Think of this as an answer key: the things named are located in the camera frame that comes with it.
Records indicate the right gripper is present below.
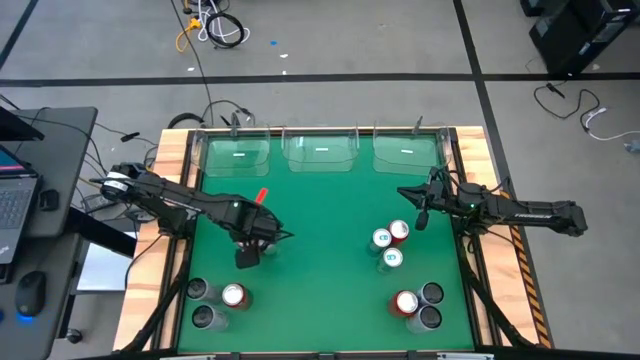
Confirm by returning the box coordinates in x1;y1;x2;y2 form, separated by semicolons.
398;179;457;214

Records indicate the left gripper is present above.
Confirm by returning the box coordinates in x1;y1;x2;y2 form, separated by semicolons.
227;199;295;244

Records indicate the white soda can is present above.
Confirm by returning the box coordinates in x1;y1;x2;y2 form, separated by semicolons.
185;277;224;305
405;304;444;335
417;281;446;307
191;304;232;332

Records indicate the clear plastic bin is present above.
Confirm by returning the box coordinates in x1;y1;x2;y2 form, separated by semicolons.
191;123;273;179
281;122;361;174
372;119;454;177

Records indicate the green table mat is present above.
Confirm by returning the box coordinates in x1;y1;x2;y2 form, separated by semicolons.
177;132;475;354

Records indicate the yellow black hazard tape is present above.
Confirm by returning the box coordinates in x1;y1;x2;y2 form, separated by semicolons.
508;225;554;350

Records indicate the white board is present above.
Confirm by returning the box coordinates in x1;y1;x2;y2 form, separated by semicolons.
77;242;134;292

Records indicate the black power brick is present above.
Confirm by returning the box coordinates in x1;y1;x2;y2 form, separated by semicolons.
82;193;119;214

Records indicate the black computer tower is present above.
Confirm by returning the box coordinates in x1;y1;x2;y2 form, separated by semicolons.
519;0;640;77

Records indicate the black office desk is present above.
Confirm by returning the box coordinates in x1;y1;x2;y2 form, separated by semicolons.
0;106;139;360

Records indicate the black adapter box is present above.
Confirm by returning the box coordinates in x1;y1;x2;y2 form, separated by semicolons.
38;188;60;212

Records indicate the black computer mouse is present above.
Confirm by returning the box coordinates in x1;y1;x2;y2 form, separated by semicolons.
13;269;49;319

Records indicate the black laptop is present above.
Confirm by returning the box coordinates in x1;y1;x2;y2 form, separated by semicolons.
0;144;41;266

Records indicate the black monitor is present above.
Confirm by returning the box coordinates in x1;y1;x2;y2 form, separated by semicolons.
0;106;45;142

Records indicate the black metal rig frame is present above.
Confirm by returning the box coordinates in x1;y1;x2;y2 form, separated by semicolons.
119;127;551;360

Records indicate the thin black cable arc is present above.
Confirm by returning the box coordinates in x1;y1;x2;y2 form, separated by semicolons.
201;98;257;127

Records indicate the thick black cable loop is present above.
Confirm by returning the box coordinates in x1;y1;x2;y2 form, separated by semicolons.
166;112;206;130

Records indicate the black floor cable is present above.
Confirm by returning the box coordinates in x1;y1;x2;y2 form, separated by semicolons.
532;81;601;134

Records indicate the long thin black cable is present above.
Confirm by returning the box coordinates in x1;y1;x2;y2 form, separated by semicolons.
168;0;215;126

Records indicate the white floor cable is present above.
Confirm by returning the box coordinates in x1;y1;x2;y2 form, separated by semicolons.
579;105;640;143

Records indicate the black coiled cable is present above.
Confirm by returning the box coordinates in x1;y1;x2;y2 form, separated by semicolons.
204;10;246;50

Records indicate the white coiled cable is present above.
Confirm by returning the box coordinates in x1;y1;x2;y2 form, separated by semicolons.
196;0;251;44

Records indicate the yellow cable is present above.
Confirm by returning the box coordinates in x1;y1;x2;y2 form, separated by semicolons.
174;16;203;54

